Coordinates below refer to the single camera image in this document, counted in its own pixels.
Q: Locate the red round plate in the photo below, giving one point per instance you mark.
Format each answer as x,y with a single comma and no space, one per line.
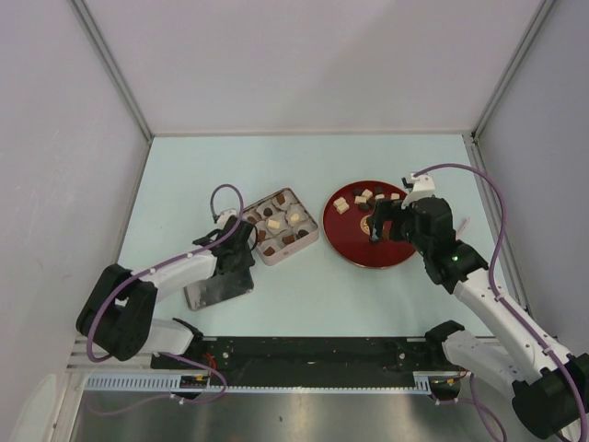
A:
348,234

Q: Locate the silver tin lid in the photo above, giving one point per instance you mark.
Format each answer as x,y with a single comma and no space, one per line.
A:
217,289

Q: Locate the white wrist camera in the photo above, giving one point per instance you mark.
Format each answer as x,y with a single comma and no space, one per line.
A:
417,187
224,216

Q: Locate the white slotted cable duct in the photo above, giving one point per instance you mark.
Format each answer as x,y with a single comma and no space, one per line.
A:
177,383

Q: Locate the pink chocolate tin box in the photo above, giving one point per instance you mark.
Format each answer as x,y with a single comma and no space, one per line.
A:
268,237

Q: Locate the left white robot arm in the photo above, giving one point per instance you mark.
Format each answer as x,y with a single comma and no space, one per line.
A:
119,316

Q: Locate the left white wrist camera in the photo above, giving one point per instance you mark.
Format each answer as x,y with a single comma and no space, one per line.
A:
224,216

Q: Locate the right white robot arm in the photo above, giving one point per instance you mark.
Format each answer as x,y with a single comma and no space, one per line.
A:
545,383

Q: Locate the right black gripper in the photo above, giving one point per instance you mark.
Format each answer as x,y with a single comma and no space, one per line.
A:
384,209

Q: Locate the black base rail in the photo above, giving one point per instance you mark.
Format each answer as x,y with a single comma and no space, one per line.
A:
321,362

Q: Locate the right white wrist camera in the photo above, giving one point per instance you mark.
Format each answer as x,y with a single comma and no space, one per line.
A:
417,187

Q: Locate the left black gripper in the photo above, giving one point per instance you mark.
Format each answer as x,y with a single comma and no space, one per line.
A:
246,261

